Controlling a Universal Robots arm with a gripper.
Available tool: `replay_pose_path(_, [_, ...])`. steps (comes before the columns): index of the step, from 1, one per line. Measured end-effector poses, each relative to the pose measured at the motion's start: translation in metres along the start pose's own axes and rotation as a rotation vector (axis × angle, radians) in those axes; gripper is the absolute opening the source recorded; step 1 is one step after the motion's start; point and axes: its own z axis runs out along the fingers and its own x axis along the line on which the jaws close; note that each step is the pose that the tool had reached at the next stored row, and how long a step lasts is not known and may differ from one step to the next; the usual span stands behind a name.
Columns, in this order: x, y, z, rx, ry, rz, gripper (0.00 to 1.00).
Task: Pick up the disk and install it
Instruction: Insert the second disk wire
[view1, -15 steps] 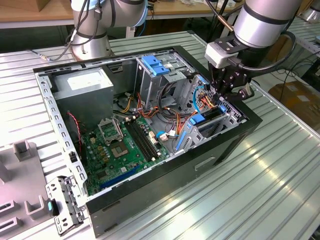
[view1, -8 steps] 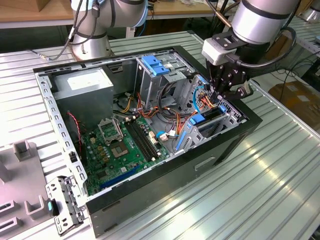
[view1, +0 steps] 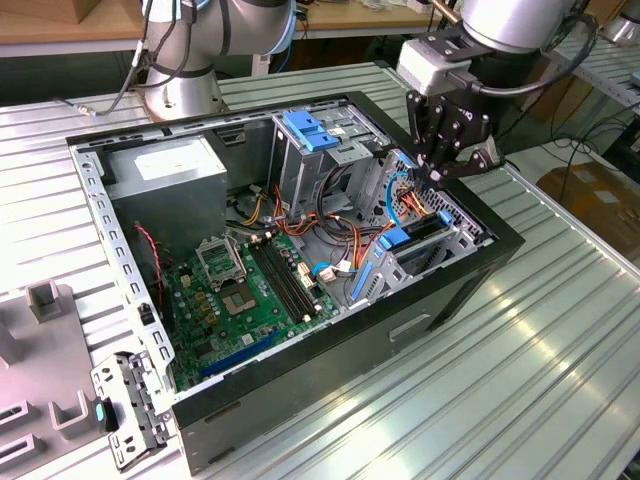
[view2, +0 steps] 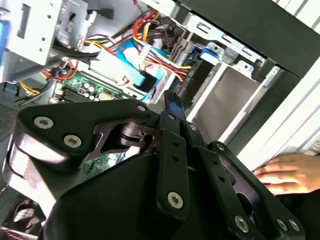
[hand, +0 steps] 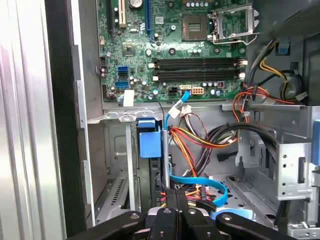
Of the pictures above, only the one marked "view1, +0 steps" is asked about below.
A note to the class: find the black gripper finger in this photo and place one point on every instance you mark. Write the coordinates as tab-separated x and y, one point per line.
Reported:
475	165
422	130

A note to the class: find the hard disk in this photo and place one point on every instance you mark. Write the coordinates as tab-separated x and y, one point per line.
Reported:
395	239

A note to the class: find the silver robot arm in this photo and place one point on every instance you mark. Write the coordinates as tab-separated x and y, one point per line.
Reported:
175	90

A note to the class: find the metal disk bay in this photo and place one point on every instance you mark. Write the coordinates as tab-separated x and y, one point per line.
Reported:
385	280

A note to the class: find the blue plastic drive latch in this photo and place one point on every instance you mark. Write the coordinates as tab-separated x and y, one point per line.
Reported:
305	132

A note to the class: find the large cardboard box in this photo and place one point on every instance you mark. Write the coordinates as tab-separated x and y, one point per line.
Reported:
600	200

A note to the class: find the metal drive cage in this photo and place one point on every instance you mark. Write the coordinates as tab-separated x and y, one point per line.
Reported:
295	175

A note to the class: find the metal slat side table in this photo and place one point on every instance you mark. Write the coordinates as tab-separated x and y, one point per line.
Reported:
615	75

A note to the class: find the black RAM slot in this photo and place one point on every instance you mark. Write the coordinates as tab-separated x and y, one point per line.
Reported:
287	278
276	282
293	276
281	280

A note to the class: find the CPU socket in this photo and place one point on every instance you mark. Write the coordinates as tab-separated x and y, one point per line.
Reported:
239	300

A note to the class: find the grey power supply unit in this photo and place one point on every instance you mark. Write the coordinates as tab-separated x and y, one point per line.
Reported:
165	205

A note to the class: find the black PC case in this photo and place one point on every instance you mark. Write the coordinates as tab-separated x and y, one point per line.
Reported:
300	395

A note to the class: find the blue expansion slot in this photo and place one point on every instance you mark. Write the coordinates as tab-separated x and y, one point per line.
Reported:
235	357

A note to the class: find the green motherboard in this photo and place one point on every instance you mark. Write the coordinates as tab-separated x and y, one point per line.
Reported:
190	320

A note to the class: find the black case fan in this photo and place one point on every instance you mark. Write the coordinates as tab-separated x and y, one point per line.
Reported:
150	280

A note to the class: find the small brown cardboard box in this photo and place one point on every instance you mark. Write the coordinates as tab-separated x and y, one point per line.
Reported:
87	10

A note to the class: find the wooden desk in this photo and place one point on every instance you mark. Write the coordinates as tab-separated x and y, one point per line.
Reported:
50	25

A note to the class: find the grey parts rack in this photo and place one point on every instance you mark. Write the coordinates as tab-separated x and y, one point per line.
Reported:
45	365

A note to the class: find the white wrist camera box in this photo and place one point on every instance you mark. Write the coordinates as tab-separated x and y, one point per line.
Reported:
425	65

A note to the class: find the metal expansion bracket latch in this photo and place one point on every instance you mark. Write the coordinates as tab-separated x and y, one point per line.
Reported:
142	400

